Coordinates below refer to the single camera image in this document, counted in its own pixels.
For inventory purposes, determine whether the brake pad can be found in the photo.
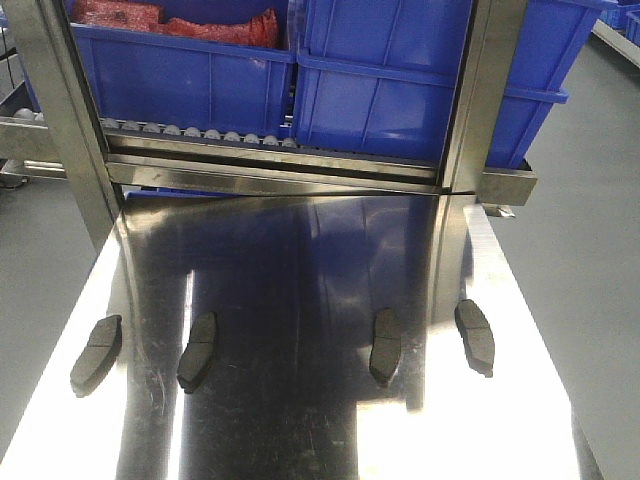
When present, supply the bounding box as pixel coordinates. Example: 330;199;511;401
176;312;218;394
69;314;123;398
369;308;402;386
454;299;495;378

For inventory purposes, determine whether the right blue plastic bin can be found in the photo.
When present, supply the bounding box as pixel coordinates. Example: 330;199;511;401
293;1;615;168

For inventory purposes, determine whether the blue plastic bin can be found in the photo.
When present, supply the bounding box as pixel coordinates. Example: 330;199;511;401
293;1;615;168
71;1;296;136

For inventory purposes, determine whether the red mesh bag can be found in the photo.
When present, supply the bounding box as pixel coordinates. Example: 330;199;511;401
71;1;279;48

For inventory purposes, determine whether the roller track with wheels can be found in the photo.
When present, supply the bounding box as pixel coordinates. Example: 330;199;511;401
100;117;298;148

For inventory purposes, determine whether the left blue plastic bin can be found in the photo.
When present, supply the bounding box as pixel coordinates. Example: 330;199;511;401
71;1;296;136

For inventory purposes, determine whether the stainless steel rack frame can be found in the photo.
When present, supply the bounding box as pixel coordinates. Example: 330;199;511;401
1;1;537;248

